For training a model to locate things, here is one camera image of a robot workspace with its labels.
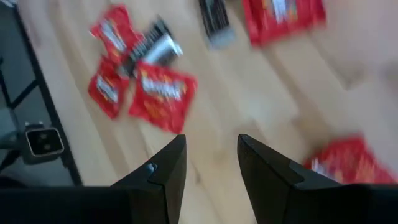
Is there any table-level camera box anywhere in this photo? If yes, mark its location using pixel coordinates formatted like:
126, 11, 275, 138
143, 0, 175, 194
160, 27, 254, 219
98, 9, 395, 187
20, 122, 65, 166

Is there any dark silver Hershey's bar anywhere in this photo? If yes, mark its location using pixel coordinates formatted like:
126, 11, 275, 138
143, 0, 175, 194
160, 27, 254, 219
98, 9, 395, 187
119, 17, 172, 77
143, 33, 183, 67
198, 0, 236, 50

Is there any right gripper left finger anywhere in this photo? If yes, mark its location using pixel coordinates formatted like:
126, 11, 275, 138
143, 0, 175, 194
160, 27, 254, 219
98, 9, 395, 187
0, 134, 187, 224

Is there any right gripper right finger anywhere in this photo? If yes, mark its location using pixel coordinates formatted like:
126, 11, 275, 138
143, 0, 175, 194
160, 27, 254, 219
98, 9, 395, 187
238, 133, 398, 224

